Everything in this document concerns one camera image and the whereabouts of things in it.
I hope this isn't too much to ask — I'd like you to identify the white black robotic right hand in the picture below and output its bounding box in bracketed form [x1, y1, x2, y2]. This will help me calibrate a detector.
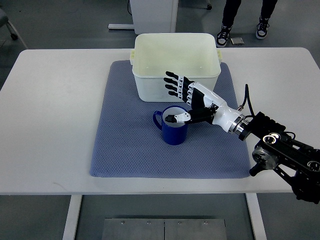
[163, 71, 248, 135]

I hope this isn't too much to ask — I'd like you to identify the blue mug white inside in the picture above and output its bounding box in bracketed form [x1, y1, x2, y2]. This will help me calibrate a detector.
[152, 105, 188, 146]

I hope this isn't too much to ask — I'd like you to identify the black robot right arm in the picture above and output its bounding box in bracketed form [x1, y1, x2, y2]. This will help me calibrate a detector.
[234, 112, 320, 204]

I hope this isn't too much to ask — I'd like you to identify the white plastic box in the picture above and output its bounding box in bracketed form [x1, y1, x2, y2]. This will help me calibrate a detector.
[130, 33, 221, 103]

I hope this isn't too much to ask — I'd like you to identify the black white sneaker left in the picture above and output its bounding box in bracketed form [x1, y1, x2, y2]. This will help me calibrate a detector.
[216, 25, 232, 48]

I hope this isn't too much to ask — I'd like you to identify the black white sneaker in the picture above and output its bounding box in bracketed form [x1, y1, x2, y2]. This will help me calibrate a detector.
[216, 25, 232, 48]
[255, 17, 270, 40]

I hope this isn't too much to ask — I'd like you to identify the grey floor socket plate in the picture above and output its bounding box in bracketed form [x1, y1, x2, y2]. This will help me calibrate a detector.
[230, 37, 245, 46]

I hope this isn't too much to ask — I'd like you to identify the blue-grey textured mat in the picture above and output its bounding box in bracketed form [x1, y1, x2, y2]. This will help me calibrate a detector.
[89, 60, 251, 179]

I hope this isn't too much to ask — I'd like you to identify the black white sneaker right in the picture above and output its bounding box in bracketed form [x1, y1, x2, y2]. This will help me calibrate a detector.
[255, 17, 270, 40]

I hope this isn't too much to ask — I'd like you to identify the person's dark trouser leg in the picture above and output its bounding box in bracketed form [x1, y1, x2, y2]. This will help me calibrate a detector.
[222, 0, 242, 28]

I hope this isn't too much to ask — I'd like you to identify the white table leg right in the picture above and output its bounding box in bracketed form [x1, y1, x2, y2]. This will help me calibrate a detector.
[245, 193, 267, 240]

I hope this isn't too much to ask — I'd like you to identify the white table leg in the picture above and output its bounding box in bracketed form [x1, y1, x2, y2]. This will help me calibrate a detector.
[245, 193, 267, 240]
[62, 195, 83, 240]

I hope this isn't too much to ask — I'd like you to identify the white table leg left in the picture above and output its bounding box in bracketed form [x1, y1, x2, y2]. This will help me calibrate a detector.
[62, 195, 83, 240]

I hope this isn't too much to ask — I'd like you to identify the office chair base left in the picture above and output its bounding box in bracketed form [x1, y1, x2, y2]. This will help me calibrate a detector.
[0, 9, 28, 49]

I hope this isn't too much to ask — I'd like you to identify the white desk pedestal background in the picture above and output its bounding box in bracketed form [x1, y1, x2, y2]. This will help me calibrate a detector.
[108, 0, 179, 35]

